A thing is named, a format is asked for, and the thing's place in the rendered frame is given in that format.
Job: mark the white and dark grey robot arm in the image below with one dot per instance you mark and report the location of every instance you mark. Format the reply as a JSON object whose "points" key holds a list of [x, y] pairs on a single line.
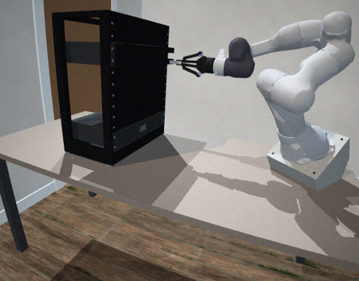
{"points": [[301, 142]]}

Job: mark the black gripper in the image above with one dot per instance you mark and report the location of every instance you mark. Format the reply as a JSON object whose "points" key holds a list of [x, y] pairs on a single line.
{"points": [[203, 64]]}

